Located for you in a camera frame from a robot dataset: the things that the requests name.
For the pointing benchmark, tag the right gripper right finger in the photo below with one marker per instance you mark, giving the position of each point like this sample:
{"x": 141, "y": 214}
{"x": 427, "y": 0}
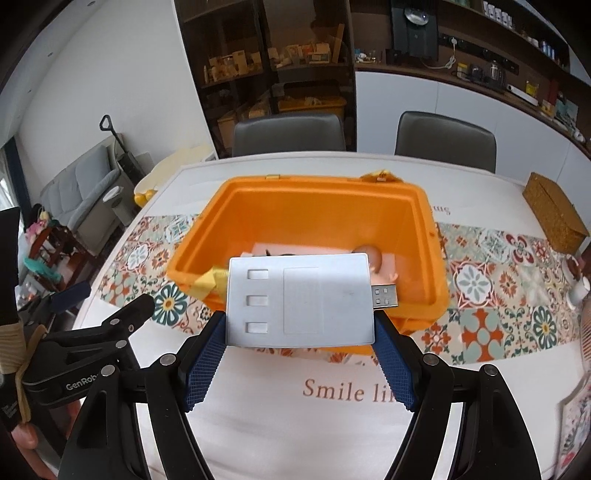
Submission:
{"x": 493, "y": 441}

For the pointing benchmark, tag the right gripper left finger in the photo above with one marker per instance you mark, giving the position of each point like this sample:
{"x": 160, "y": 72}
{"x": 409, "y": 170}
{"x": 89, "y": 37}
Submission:
{"x": 105, "y": 441}

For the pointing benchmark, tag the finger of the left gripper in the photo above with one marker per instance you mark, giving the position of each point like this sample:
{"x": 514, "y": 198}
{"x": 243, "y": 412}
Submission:
{"x": 107, "y": 338}
{"x": 44, "y": 309}

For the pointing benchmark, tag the white USB hub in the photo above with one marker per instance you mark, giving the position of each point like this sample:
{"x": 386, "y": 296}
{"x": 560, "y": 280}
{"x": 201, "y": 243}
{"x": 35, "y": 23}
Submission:
{"x": 304, "y": 301}

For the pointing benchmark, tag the silver oval metal case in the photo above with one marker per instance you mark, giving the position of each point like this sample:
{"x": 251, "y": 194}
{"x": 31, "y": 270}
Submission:
{"x": 374, "y": 254}

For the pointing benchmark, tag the person's left hand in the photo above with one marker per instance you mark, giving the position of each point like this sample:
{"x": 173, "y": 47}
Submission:
{"x": 16, "y": 353}

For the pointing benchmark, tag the red wooden child chair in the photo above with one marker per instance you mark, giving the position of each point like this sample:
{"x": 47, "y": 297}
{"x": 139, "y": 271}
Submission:
{"x": 57, "y": 260}

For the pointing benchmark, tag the grey sofa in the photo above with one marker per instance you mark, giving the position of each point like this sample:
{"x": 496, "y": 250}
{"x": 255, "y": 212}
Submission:
{"x": 73, "y": 192}

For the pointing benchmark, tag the patterned tile table runner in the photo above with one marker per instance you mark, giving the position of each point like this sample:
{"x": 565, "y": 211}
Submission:
{"x": 508, "y": 292}

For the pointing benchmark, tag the orange plastic storage crate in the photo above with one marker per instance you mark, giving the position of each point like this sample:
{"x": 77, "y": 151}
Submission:
{"x": 306, "y": 215}

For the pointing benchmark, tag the upright vacuum cleaner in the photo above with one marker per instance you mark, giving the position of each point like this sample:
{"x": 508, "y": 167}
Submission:
{"x": 126, "y": 160}

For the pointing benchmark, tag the yellow cream baby chair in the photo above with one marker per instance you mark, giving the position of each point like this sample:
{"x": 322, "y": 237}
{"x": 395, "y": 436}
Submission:
{"x": 147, "y": 187}

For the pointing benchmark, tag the small white cup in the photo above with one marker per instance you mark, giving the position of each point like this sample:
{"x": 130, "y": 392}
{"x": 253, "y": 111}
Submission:
{"x": 578, "y": 292}

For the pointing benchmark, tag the woven wicker tissue box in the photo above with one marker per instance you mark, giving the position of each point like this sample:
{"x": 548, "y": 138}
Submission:
{"x": 557, "y": 216}

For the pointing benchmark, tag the left grey dining chair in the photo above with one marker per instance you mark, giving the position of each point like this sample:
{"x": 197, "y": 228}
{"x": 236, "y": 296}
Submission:
{"x": 288, "y": 133}

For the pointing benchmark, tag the grey dining chair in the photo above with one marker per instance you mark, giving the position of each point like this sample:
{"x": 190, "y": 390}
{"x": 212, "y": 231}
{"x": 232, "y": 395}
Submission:
{"x": 288, "y": 133}
{"x": 445, "y": 139}

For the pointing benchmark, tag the dark wooden shelf cabinet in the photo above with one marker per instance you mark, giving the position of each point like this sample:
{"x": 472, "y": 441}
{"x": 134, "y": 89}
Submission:
{"x": 501, "y": 66}

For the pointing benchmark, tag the right grey dining chair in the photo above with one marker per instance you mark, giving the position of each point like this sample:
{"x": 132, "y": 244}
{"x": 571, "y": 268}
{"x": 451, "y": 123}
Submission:
{"x": 445, "y": 139}

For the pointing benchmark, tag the black coffee machine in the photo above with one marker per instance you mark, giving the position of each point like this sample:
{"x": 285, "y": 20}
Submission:
{"x": 415, "y": 32}

